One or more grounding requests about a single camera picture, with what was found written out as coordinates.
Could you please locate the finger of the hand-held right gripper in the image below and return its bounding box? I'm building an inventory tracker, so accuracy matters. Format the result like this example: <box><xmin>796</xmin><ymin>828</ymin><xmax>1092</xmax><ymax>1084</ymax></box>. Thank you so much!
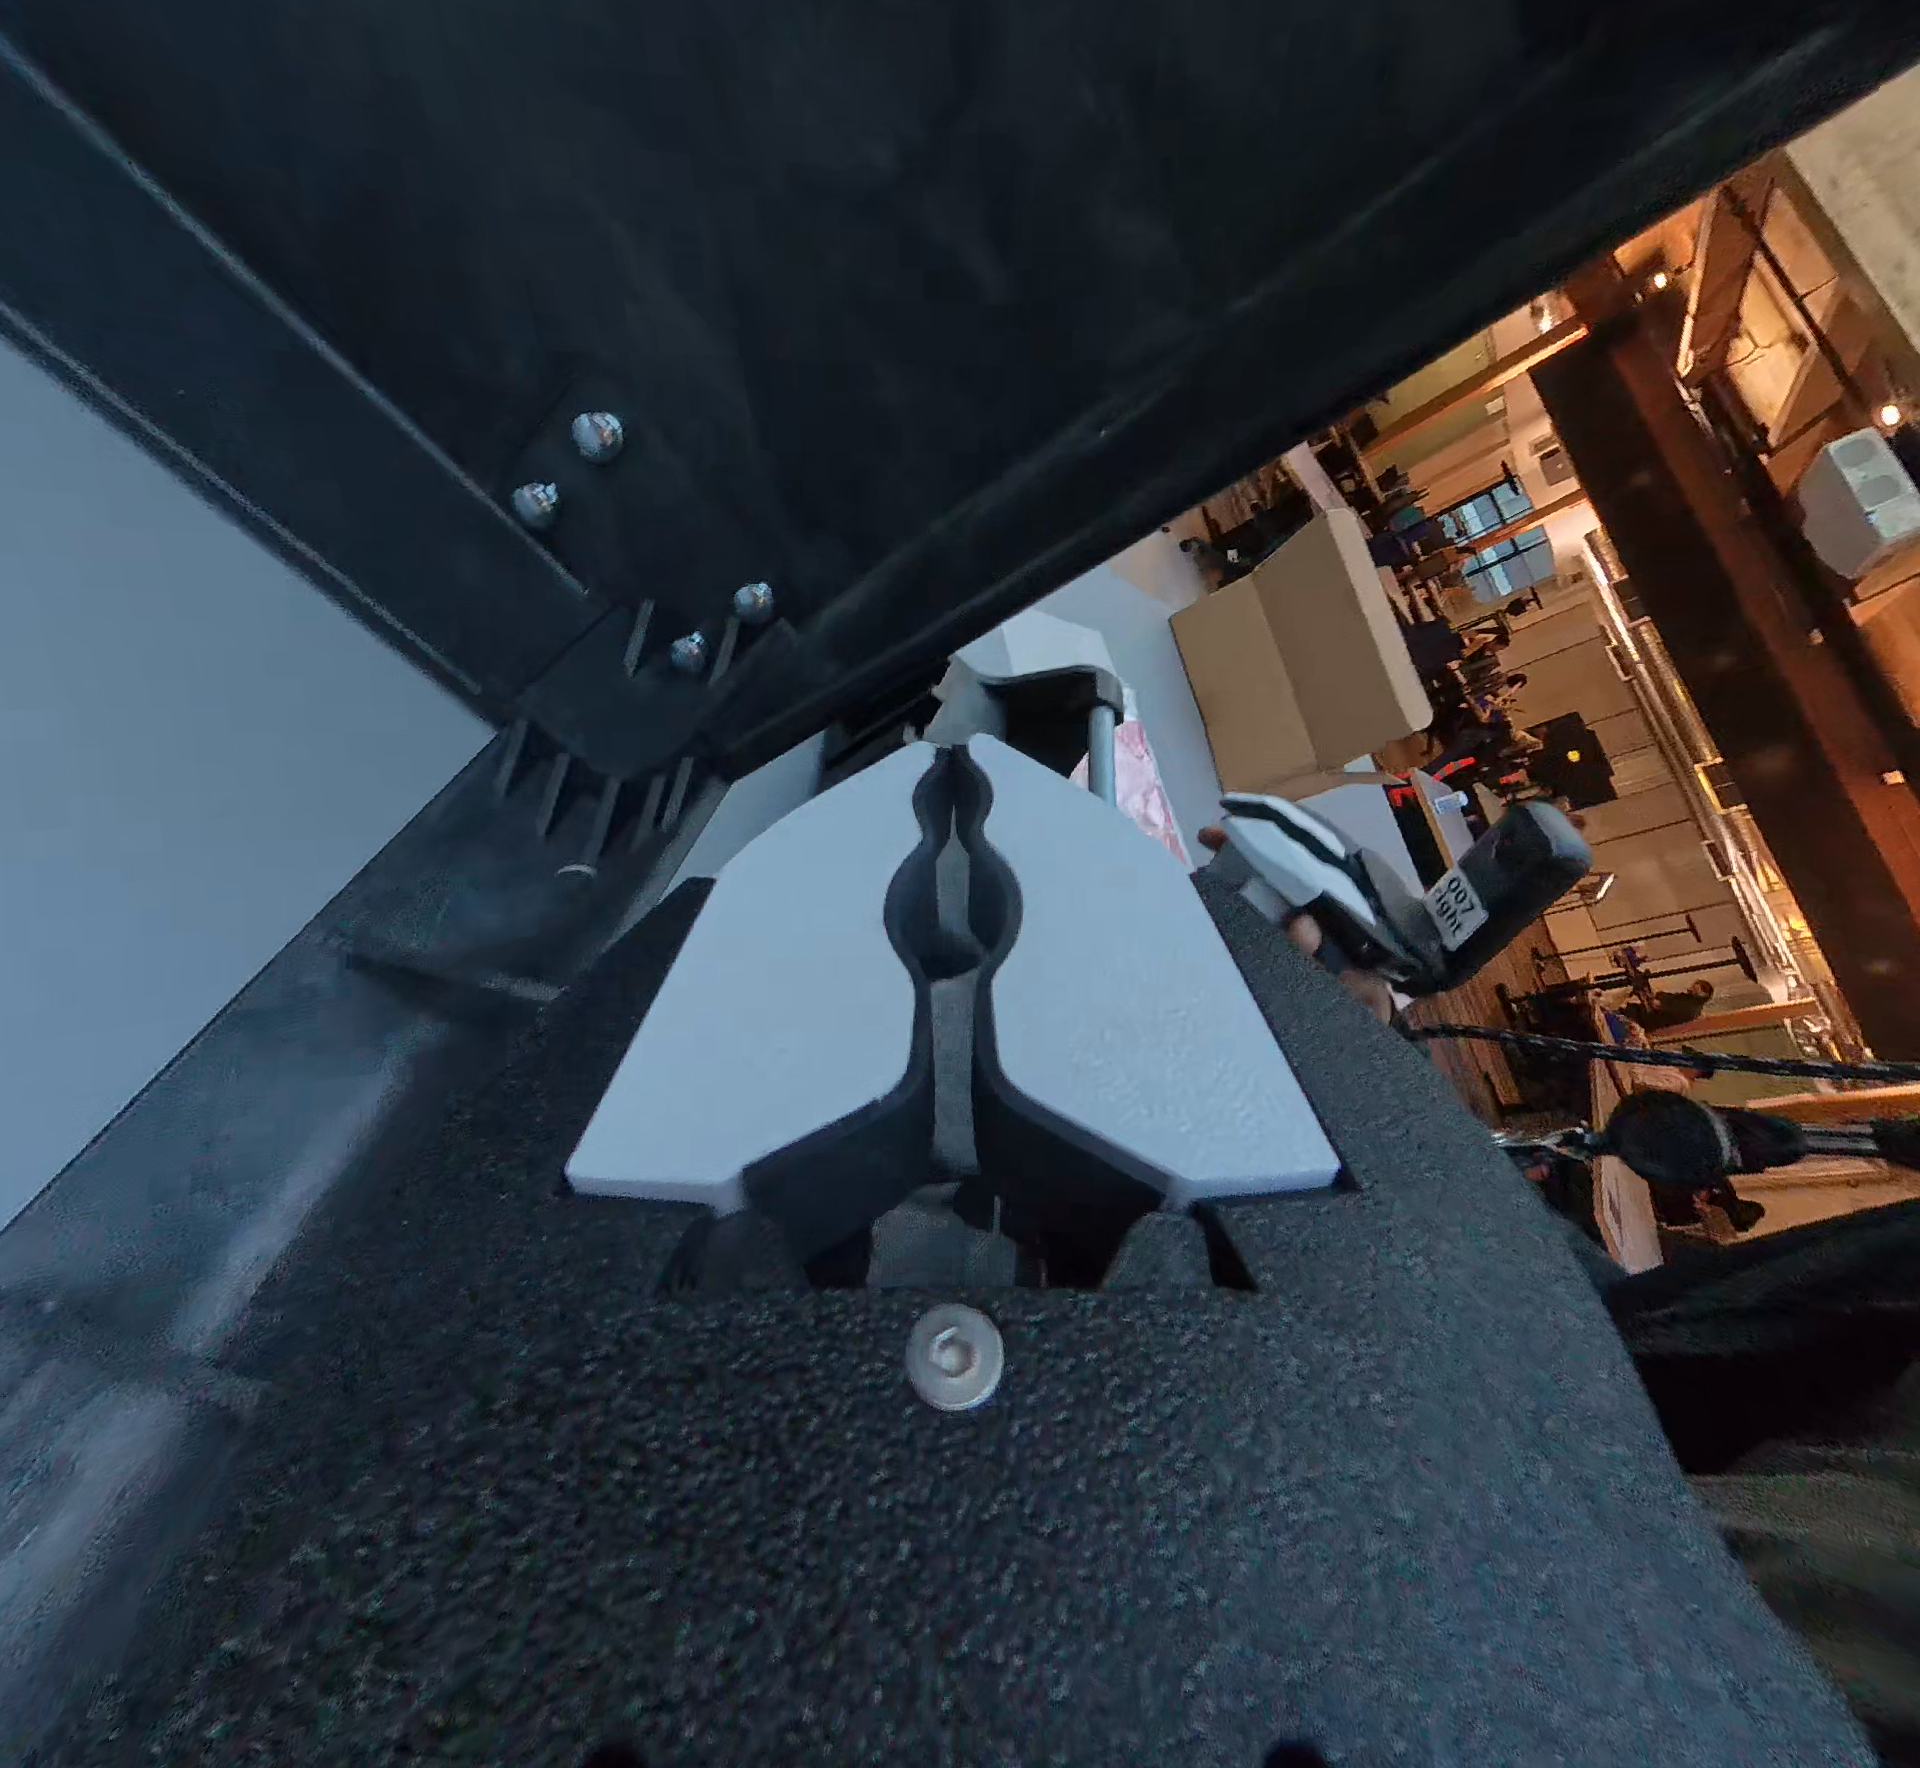
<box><xmin>1217</xmin><ymin>814</ymin><xmax>1363</xmax><ymax>923</ymax></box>
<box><xmin>1253</xmin><ymin>792</ymin><xmax>1428</xmax><ymax>977</ymax></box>

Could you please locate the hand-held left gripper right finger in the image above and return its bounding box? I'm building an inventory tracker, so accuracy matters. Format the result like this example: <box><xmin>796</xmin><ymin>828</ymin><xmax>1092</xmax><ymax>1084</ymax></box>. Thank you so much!
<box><xmin>959</xmin><ymin>731</ymin><xmax>1345</xmax><ymax>1218</ymax></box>

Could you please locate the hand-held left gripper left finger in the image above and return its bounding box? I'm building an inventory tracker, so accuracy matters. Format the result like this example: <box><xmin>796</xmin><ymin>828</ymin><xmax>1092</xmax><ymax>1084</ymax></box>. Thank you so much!
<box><xmin>563</xmin><ymin>739</ymin><xmax>970</xmax><ymax>1222</ymax></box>

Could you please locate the person's right hand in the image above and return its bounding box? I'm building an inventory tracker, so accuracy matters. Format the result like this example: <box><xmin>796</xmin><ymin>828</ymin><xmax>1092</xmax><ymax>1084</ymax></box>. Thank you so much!
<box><xmin>1196</xmin><ymin>825</ymin><xmax>1404</xmax><ymax>1028</ymax></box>

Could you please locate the cardboard box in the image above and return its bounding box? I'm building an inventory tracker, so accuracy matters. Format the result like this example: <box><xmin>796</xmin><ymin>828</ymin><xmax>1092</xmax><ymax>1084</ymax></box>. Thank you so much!
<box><xmin>1166</xmin><ymin>507</ymin><xmax>1437</xmax><ymax>784</ymax></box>

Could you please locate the white stand with metal pole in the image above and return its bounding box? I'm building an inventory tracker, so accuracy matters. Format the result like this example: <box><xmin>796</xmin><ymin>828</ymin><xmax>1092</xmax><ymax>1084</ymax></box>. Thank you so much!
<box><xmin>925</xmin><ymin>609</ymin><xmax>1129</xmax><ymax>809</ymax></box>

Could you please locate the dark wooden beam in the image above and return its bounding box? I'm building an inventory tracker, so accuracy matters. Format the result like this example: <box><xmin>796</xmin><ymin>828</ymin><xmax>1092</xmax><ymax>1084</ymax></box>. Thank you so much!
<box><xmin>1530</xmin><ymin>310</ymin><xmax>1920</xmax><ymax>1058</ymax></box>

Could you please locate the black plastic storage bin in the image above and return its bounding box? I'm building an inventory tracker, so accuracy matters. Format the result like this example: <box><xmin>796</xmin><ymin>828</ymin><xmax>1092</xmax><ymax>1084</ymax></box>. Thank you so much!
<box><xmin>0</xmin><ymin>0</ymin><xmax>1920</xmax><ymax>929</ymax></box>

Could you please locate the white wall speaker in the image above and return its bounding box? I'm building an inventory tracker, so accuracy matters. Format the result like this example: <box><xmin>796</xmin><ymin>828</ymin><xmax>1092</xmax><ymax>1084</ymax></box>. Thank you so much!
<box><xmin>1793</xmin><ymin>423</ymin><xmax>1920</xmax><ymax>581</ymax></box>

